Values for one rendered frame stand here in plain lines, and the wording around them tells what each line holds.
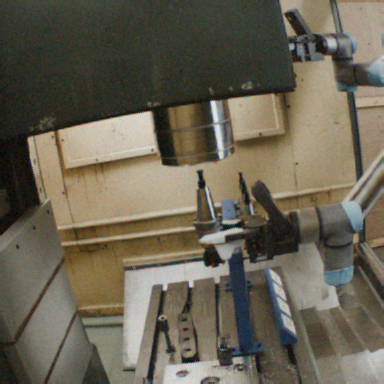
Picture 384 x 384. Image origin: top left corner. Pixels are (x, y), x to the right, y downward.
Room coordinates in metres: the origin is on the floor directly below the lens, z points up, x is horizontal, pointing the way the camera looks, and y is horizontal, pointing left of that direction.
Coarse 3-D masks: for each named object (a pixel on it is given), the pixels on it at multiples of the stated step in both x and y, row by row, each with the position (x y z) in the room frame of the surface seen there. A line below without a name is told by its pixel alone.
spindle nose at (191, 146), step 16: (160, 112) 0.93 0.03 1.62; (176, 112) 0.91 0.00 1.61; (192, 112) 0.91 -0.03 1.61; (208, 112) 0.91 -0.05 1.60; (224, 112) 0.94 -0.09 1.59; (160, 128) 0.93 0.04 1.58; (176, 128) 0.91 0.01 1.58; (192, 128) 0.91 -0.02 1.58; (208, 128) 0.91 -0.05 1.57; (224, 128) 0.93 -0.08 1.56; (160, 144) 0.94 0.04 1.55; (176, 144) 0.91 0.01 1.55; (192, 144) 0.91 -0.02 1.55; (208, 144) 0.91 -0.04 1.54; (224, 144) 0.93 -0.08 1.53; (160, 160) 0.96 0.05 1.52; (176, 160) 0.92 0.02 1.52; (192, 160) 0.91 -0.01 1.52; (208, 160) 0.91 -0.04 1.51
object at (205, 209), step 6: (198, 192) 0.98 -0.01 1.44; (204, 192) 0.97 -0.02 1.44; (210, 192) 0.98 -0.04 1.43; (198, 198) 0.98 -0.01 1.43; (204, 198) 0.97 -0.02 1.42; (210, 198) 0.98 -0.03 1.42; (198, 204) 0.98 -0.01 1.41; (204, 204) 0.97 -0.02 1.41; (210, 204) 0.97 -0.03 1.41; (198, 210) 0.98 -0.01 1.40; (204, 210) 0.97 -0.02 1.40; (210, 210) 0.97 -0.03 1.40; (198, 216) 0.98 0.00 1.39; (204, 216) 0.97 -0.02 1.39; (210, 216) 0.97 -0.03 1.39; (216, 216) 0.97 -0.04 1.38; (204, 222) 0.97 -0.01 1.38
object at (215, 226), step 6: (222, 216) 0.99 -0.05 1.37; (198, 222) 0.97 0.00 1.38; (210, 222) 0.96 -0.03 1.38; (216, 222) 0.96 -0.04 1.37; (222, 222) 0.97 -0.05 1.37; (198, 228) 0.97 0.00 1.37; (204, 228) 0.96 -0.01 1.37; (210, 228) 0.96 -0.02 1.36; (216, 228) 0.96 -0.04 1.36; (222, 228) 0.97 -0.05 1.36; (198, 234) 0.97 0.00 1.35; (204, 234) 0.96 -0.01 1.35; (210, 234) 0.95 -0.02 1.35
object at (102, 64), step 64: (0, 0) 0.88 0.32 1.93; (64, 0) 0.87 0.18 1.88; (128, 0) 0.87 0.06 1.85; (192, 0) 0.86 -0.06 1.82; (256, 0) 0.85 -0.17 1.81; (0, 64) 0.88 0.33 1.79; (64, 64) 0.88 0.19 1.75; (128, 64) 0.87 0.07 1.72; (192, 64) 0.86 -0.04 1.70; (256, 64) 0.85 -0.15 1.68; (0, 128) 0.89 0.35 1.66; (64, 128) 0.88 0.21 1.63
